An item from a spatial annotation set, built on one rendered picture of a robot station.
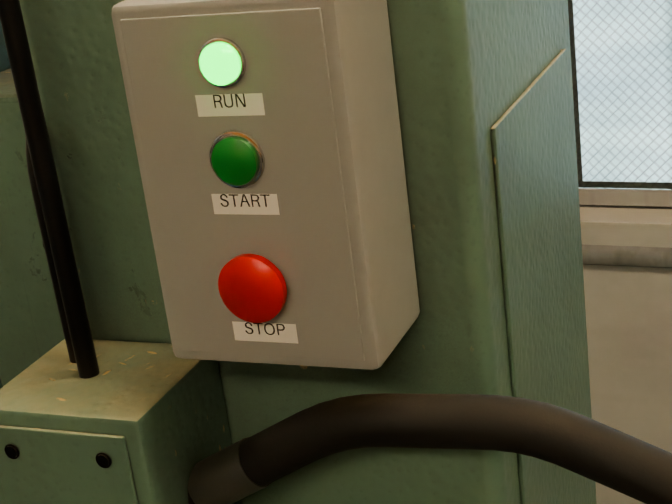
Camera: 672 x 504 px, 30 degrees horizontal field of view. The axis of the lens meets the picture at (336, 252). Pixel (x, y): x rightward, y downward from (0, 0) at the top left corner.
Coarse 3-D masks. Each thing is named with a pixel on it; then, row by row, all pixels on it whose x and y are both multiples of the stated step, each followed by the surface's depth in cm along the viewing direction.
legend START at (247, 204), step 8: (216, 200) 52; (224, 200) 52; (232, 200) 52; (240, 200) 52; (248, 200) 52; (256, 200) 51; (264, 200) 51; (272, 200) 51; (216, 208) 52; (224, 208) 52; (232, 208) 52; (240, 208) 52; (248, 208) 52; (256, 208) 52; (264, 208) 51; (272, 208) 51
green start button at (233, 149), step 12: (228, 132) 50; (240, 132) 50; (216, 144) 51; (228, 144) 50; (240, 144) 50; (252, 144) 50; (216, 156) 51; (228, 156) 50; (240, 156) 50; (252, 156) 50; (216, 168) 51; (228, 168) 51; (240, 168) 50; (252, 168) 50; (264, 168) 51; (228, 180) 51; (240, 180) 51; (252, 180) 51
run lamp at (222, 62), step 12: (204, 48) 49; (216, 48) 49; (228, 48) 49; (240, 48) 49; (204, 60) 49; (216, 60) 49; (228, 60) 49; (240, 60) 49; (204, 72) 49; (216, 72) 49; (228, 72) 49; (240, 72) 49; (216, 84) 50; (228, 84) 50
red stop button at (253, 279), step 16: (240, 256) 52; (256, 256) 52; (224, 272) 52; (240, 272) 52; (256, 272) 52; (272, 272) 51; (224, 288) 52; (240, 288) 52; (256, 288) 52; (272, 288) 52; (240, 304) 52; (256, 304) 52; (272, 304) 52; (256, 320) 53
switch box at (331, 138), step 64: (128, 0) 51; (192, 0) 50; (256, 0) 48; (320, 0) 47; (384, 0) 52; (128, 64) 51; (192, 64) 50; (256, 64) 49; (320, 64) 48; (384, 64) 52; (192, 128) 51; (256, 128) 50; (320, 128) 49; (384, 128) 52; (192, 192) 52; (256, 192) 51; (320, 192) 50; (384, 192) 52; (192, 256) 54; (320, 256) 51; (384, 256) 53; (192, 320) 55; (320, 320) 52; (384, 320) 53
